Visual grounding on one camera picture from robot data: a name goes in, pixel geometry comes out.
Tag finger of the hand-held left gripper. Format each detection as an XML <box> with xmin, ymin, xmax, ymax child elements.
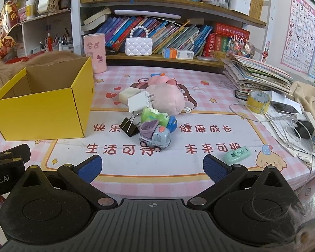
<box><xmin>0</xmin><ymin>144</ymin><xmax>31</xmax><ymax>167</ymax></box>

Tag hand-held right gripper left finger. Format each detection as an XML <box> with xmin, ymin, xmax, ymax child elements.
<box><xmin>14</xmin><ymin>155</ymin><xmax>117</xmax><ymax>209</ymax></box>

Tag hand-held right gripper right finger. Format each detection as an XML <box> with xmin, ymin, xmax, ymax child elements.
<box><xmin>186</xmin><ymin>155</ymin><xmax>298</xmax><ymax>209</ymax></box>

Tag mint green correction tape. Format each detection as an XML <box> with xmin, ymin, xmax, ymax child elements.
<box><xmin>224</xmin><ymin>148</ymin><xmax>251</xmax><ymax>162</ymax></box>

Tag yellow cardboard box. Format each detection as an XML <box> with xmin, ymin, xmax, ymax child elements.
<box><xmin>0</xmin><ymin>56</ymin><xmax>95</xmax><ymax>141</ymax></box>

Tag black binder clip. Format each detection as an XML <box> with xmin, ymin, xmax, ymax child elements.
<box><xmin>119</xmin><ymin>112</ymin><xmax>142</xmax><ymax>138</ymax></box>

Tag grey blue toy truck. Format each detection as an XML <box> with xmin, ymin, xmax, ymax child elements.
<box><xmin>139</xmin><ymin>120</ymin><xmax>172</xmax><ymax>152</ymax></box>

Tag white charger plug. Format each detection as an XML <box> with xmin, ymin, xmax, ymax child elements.
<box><xmin>127</xmin><ymin>91</ymin><xmax>155</xmax><ymax>113</ymax></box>

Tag cream rectangular block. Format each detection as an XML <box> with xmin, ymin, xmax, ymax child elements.
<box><xmin>119</xmin><ymin>87</ymin><xmax>141</xmax><ymax>104</ymax></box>

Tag green frog toy car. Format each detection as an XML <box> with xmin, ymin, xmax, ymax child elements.
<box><xmin>141</xmin><ymin>107</ymin><xmax>178</xmax><ymax>132</ymax></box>

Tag large pink plush toy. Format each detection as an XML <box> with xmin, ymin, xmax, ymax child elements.
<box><xmin>147</xmin><ymin>83</ymin><xmax>192</xmax><ymax>115</ymax></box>

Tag pink plush with orange beak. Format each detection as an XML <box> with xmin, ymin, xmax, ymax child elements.
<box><xmin>148</xmin><ymin>73</ymin><xmax>177</xmax><ymax>88</ymax></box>

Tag pink printed table mat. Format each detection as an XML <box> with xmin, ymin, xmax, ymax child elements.
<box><xmin>0</xmin><ymin>66</ymin><xmax>315</xmax><ymax>189</ymax></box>

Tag pile of white papers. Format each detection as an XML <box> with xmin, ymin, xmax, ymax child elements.
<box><xmin>262</xmin><ymin>94</ymin><xmax>315</xmax><ymax>163</ymax></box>

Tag yellow tape roll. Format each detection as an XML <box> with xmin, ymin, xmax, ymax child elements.
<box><xmin>246</xmin><ymin>90</ymin><xmax>272</xmax><ymax>114</ymax></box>

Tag orange fluffy cat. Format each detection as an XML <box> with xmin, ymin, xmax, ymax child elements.
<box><xmin>0</xmin><ymin>51</ymin><xmax>82</xmax><ymax>97</ymax></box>

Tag black smartphone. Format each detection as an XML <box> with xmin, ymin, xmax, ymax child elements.
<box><xmin>272</xmin><ymin>102</ymin><xmax>301</xmax><ymax>114</ymax></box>

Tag black power adapter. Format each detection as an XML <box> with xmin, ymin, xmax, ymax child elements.
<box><xmin>295</xmin><ymin>121</ymin><xmax>315</xmax><ymax>139</ymax></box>

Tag stack of picture books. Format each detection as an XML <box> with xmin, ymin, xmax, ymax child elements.
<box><xmin>222</xmin><ymin>54</ymin><xmax>294</xmax><ymax>96</ymax></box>

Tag grey furry cloth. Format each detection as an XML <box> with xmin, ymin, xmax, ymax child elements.
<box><xmin>252</xmin><ymin>194</ymin><xmax>315</xmax><ymax>252</ymax></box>

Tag pink cylinder container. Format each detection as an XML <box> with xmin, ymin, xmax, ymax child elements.
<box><xmin>83</xmin><ymin>33</ymin><xmax>107</xmax><ymax>74</ymax></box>

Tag beige cloth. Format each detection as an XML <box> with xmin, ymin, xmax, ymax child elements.
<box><xmin>290</xmin><ymin>81</ymin><xmax>315</xmax><ymax>126</ymax></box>

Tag orange white medicine box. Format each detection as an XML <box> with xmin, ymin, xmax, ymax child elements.
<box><xmin>162</xmin><ymin>48</ymin><xmax>195</xmax><ymax>59</ymax></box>

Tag small white shelf unit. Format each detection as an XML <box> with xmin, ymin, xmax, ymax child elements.
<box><xmin>5</xmin><ymin>9</ymin><xmax>74</xmax><ymax>58</ymax></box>

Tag cups of pens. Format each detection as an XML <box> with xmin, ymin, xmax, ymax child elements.
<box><xmin>39</xmin><ymin>28</ymin><xmax>74</xmax><ymax>51</ymax></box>

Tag red gold paper decoration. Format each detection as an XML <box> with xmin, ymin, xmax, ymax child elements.
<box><xmin>0</xmin><ymin>0</ymin><xmax>24</xmax><ymax>61</ymax></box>

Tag colourful glitter ornament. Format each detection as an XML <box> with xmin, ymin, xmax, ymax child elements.
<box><xmin>227</xmin><ymin>35</ymin><xmax>255</xmax><ymax>58</ymax></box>

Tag red boxed book set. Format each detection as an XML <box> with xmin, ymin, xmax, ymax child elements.
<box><xmin>202</xmin><ymin>22</ymin><xmax>250</xmax><ymax>58</ymax></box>

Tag pink jar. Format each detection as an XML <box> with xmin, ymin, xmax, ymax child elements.
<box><xmin>17</xmin><ymin>7</ymin><xmax>28</xmax><ymax>23</ymax></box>

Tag white jar yellow label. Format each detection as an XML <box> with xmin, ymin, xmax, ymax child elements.
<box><xmin>25</xmin><ymin>0</ymin><xmax>36</xmax><ymax>20</ymax></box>

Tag row of slanted colourful books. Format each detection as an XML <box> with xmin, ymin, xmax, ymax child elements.
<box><xmin>96</xmin><ymin>16</ymin><xmax>216</xmax><ymax>57</ymax></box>

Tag wooden white bookshelf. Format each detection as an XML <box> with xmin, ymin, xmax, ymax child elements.
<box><xmin>71</xmin><ymin>0</ymin><xmax>272</xmax><ymax>69</ymax></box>

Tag stacked cream-paged thick books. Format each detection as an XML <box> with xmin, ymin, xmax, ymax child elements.
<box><xmin>81</xmin><ymin>7</ymin><xmax>112</xmax><ymax>30</ymax></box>

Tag white paper roll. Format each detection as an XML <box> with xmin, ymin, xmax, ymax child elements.
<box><xmin>114</xmin><ymin>9</ymin><xmax>183</xmax><ymax>20</ymax></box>

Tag white pen box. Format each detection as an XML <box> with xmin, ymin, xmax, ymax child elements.
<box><xmin>228</xmin><ymin>0</ymin><xmax>252</xmax><ymax>16</ymax></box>

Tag white cable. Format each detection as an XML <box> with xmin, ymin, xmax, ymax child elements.
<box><xmin>230</xmin><ymin>102</ymin><xmax>315</xmax><ymax>170</ymax></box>

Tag cartoon wall sticker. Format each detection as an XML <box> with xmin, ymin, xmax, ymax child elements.
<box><xmin>262</xmin><ymin>41</ymin><xmax>272</xmax><ymax>63</ymax></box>

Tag white quilted pearl-handle purse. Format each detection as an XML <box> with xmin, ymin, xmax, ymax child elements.
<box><xmin>125</xmin><ymin>26</ymin><xmax>153</xmax><ymax>56</ymax></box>

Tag pink alphabet wall poster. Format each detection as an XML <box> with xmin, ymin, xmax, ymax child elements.
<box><xmin>280</xmin><ymin>0</ymin><xmax>315</xmax><ymax>75</ymax></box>

